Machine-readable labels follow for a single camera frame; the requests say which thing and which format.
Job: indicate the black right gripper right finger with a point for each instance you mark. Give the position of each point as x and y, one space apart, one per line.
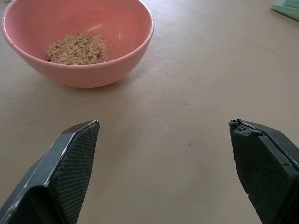
264 168

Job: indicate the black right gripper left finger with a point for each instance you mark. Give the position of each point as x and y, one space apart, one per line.
58 177

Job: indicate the oat flakes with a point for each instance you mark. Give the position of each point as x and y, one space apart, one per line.
77 49

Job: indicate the pink bowl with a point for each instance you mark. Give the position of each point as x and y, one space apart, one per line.
77 39

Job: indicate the light green tray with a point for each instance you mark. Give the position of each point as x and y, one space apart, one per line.
287 8

